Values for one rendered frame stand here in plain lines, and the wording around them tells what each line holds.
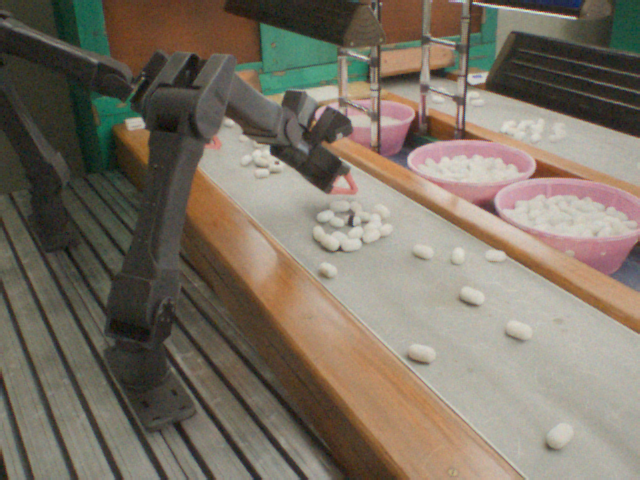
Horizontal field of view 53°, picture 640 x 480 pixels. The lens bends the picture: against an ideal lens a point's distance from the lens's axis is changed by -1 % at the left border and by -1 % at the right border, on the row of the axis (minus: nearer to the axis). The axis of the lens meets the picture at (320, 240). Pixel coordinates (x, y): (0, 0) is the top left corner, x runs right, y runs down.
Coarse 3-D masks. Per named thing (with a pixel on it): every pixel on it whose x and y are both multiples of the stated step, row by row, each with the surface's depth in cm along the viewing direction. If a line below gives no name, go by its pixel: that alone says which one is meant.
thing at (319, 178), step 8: (296, 168) 118; (304, 168) 118; (312, 168) 118; (336, 168) 118; (344, 168) 118; (304, 176) 121; (312, 176) 119; (320, 176) 120; (328, 176) 119; (336, 176) 118; (320, 184) 120; (328, 184) 118; (328, 192) 119
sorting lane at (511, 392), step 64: (256, 192) 133; (320, 192) 132; (384, 192) 131; (320, 256) 107; (384, 256) 107; (448, 256) 106; (384, 320) 90; (448, 320) 89; (512, 320) 89; (576, 320) 88; (448, 384) 77; (512, 384) 77; (576, 384) 76; (512, 448) 68; (576, 448) 67
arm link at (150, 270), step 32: (160, 96) 86; (192, 96) 84; (160, 128) 87; (160, 160) 85; (192, 160) 87; (160, 192) 84; (160, 224) 84; (128, 256) 85; (160, 256) 84; (128, 288) 84; (160, 288) 84; (128, 320) 85
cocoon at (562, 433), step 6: (558, 426) 68; (564, 426) 68; (570, 426) 68; (552, 432) 67; (558, 432) 67; (564, 432) 67; (570, 432) 67; (552, 438) 67; (558, 438) 66; (564, 438) 67; (570, 438) 67; (552, 444) 67; (558, 444) 66; (564, 444) 67
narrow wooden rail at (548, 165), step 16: (384, 96) 189; (400, 96) 189; (416, 112) 175; (432, 112) 173; (416, 128) 177; (432, 128) 170; (448, 128) 164; (480, 128) 159; (512, 144) 147; (528, 144) 147; (544, 160) 137; (560, 160) 137; (544, 176) 138; (560, 176) 134; (576, 176) 130; (592, 176) 128; (608, 176) 128
